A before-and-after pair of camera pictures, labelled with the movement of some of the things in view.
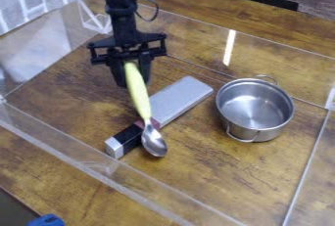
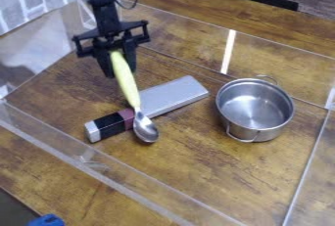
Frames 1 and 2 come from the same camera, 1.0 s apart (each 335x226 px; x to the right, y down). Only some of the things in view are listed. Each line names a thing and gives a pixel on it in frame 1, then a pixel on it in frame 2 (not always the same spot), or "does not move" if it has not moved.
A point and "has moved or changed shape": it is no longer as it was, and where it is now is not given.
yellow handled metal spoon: [151, 141] has moved or changed shape
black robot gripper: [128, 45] -> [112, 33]
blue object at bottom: [47, 219] does not move
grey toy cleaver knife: [164, 105] -> [154, 102]
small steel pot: [254, 107] does not move
